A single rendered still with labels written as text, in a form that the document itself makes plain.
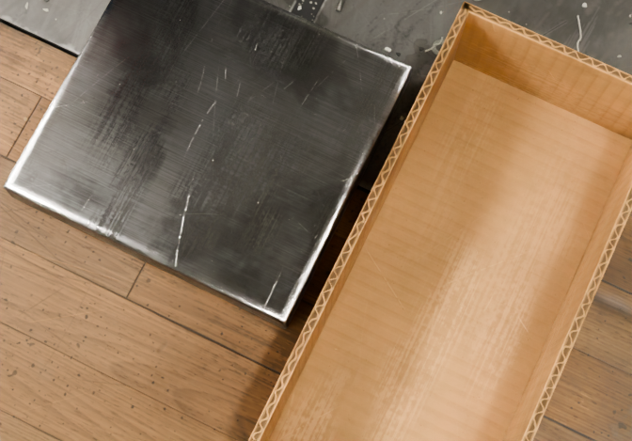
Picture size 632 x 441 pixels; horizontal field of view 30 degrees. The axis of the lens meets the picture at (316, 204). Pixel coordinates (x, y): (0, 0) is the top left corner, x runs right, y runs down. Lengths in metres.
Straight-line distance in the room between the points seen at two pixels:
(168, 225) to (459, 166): 0.16
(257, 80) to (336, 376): 0.17
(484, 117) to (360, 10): 0.10
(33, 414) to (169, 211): 0.13
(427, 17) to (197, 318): 0.22
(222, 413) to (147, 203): 0.12
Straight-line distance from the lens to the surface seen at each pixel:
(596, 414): 0.65
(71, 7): 0.71
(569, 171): 0.67
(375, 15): 0.69
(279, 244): 0.63
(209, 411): 0.64
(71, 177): 0.65
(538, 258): 0.65
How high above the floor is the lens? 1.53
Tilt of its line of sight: 75 degrees down
